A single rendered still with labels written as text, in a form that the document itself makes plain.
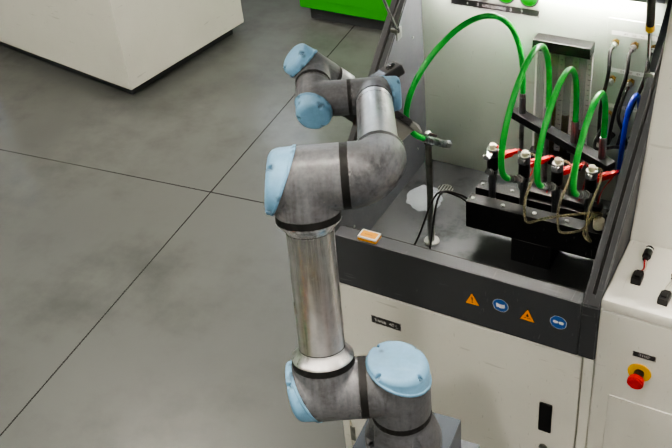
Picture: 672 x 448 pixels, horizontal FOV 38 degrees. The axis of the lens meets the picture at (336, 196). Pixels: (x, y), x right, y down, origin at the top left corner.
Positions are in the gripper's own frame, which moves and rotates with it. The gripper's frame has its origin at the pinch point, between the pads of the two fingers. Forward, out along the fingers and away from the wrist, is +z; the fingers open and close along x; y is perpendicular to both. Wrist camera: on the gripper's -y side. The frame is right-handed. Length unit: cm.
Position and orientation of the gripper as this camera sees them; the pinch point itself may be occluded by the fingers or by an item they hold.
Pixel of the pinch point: (416, 126)
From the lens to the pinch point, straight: 224.2
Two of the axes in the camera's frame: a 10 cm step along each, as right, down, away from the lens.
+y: -5.4, 8.4, 0.8
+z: 7.5, 4.4, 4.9
